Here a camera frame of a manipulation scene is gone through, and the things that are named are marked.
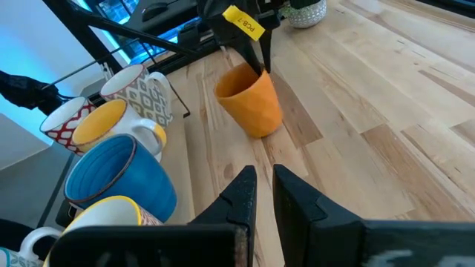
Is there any green plant in white pot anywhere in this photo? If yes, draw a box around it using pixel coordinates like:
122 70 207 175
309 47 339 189
287 0 328 30

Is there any blue and white mug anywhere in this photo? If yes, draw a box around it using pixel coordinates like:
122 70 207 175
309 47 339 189
63 133 178 223

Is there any yellow-orange mug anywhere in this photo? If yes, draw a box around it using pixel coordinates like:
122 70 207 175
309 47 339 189
71 98 168 164

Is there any black wire frame rack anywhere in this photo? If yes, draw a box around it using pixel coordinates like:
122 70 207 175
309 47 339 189
41 36 192 119

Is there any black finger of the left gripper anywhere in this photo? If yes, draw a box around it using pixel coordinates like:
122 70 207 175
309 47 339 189
258 28 274 74
217 31 264 76

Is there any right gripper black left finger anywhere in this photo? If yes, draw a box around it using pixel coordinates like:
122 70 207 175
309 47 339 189
47 165 258 267

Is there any grey diamond patterned mug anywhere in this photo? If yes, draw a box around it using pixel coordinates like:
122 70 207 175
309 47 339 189
99 63 174 129

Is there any black computer mouse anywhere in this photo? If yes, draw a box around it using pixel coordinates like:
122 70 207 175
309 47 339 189
140 1 170 22

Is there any silver grey mug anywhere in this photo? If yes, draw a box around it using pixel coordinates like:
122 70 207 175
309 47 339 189
39 96 98 156

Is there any orange faceted mug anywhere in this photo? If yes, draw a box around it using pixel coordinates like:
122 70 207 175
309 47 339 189
214 62 284 139

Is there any yellow-rimmed patterned white mug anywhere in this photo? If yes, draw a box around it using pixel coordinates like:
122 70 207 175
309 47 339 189
42 195 164 267

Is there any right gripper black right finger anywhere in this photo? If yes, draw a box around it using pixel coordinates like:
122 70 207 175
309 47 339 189
272 164 475 267

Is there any teal floral patterned mug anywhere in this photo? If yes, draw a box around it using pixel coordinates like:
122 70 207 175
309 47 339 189
0 225 63 267

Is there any grey desk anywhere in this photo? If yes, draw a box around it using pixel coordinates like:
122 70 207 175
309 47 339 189
111 0 203 38

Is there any yellow PCB-7 label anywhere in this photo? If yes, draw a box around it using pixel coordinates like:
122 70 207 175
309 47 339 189
221 4 266 42

